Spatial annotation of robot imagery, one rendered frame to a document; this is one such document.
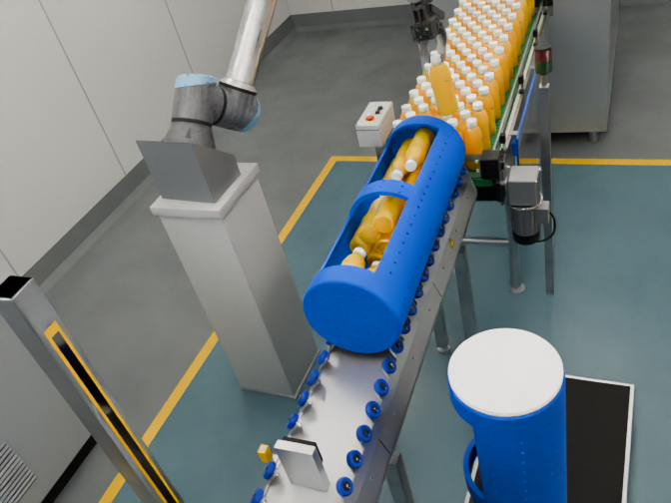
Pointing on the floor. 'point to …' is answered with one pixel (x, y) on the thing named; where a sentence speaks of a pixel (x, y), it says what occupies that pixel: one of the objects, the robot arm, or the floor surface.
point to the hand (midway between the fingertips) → (435, 57)
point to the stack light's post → (546, 182)
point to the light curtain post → (82, 387)
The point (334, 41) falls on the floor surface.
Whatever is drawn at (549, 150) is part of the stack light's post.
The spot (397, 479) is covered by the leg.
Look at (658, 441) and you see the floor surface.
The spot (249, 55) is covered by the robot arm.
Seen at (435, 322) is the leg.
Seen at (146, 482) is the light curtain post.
